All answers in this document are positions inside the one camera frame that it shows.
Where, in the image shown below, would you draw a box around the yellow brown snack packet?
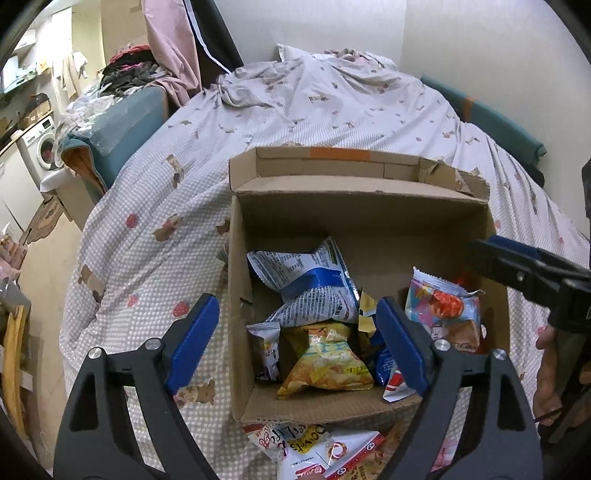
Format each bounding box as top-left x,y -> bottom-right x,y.
358,291 -> 379,334

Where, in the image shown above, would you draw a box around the pink snack packet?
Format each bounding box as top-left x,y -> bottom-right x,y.
431,438 -> 461,472

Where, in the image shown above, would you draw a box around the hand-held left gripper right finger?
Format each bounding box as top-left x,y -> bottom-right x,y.
376,298 -> 546,480

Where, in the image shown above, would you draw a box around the yellow wooden rack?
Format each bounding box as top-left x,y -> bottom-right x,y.
0,302 -> 33,439

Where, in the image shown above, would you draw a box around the white packet red oval logo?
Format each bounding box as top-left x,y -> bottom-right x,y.
277,429 -> 387,480

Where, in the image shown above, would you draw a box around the pink curtain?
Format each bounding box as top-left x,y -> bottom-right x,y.
141,0 -> 204,108

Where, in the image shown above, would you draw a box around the red white carton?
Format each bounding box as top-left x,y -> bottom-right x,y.
382,367 -> 416,404

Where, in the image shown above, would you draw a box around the brown patterned rug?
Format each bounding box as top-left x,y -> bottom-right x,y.
21,196 -> 64,245

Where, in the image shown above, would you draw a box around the small grey white packet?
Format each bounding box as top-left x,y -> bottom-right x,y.
246,322 -> 281,382

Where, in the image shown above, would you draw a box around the pink patterned bag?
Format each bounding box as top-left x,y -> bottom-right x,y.
0,235 -> 28,278

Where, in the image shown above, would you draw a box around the hanging white towel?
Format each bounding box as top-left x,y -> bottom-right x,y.
51,51 -> 88,100

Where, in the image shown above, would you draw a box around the pile of white cloth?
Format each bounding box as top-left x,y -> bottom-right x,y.
55,92 -> 116,139

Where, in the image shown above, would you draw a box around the white side table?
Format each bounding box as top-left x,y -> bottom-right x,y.
39,168 -> 100,232

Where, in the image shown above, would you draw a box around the yellow chips packet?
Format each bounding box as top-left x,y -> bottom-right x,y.
276,322 -> 375,400

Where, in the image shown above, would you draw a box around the white packet red lettering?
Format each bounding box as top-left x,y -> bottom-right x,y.
242,422 -> 333,462

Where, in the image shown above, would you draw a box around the pile of dark clothes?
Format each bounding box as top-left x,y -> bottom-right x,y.
99,44 -> 167,96

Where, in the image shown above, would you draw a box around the light blue cartoon packet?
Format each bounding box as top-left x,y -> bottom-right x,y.
405,268 -> 485,354

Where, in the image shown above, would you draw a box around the blue white snack bag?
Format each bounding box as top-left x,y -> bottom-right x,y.
247,236 -> 361,324

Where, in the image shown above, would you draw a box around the white washing machine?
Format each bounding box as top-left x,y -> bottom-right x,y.
16,115 -> 61,190

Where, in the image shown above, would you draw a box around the dark curtain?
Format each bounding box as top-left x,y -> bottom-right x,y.
182,0 -> 245,77

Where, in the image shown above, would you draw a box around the white pillow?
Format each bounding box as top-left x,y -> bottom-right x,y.
277,43 -> 319,63

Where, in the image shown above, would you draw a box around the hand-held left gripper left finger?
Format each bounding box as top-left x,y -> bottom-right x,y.
53,294 -> 221,480

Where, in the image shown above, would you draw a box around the dark blue snack packet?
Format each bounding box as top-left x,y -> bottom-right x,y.
369,330 -> 396,387

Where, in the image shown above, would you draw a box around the person's right hand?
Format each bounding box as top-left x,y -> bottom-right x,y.
534,324 -> 570,425

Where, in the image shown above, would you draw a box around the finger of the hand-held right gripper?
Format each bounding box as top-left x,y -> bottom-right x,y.
465,239 -> 580,320
487,234 -> 591,278

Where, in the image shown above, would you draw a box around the teal bed board orange band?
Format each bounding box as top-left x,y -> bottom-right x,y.
420,76 -> 548,160

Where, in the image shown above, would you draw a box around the white base cabinets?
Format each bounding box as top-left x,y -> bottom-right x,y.
0,143 -> 45,236

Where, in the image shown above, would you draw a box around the large brown cardboard box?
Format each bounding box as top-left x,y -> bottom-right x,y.
228,147 -> 511,423

